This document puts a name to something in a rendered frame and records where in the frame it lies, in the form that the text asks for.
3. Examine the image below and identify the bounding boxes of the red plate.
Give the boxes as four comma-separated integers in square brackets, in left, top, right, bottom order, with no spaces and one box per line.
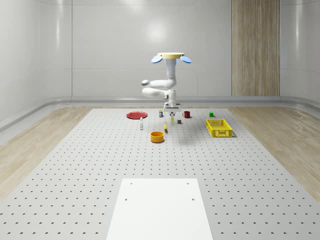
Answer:
[126,111,149,120]

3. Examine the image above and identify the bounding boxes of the yellow bowl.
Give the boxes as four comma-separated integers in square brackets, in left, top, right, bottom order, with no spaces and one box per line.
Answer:
[150,131,165,144]

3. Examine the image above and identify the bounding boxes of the yellow basket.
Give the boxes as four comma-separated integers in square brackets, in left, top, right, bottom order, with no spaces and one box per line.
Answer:
[205,118,233,138]

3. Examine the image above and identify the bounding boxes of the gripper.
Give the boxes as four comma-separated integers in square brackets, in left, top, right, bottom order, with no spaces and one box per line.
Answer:
[163,102,182,117]

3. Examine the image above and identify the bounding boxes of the white board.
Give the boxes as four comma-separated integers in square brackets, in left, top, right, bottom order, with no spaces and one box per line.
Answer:
[105,178,214,240]

